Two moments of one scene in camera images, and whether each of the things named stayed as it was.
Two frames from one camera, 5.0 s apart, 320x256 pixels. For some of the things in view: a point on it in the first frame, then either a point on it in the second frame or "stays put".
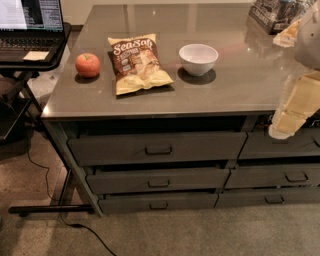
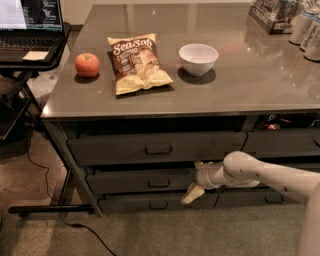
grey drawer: x=140 y=180 stays put
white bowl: x=198 y=59 stays put
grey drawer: x=305 y=143 stays put
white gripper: x=309 y=40 -> x=202 y=177
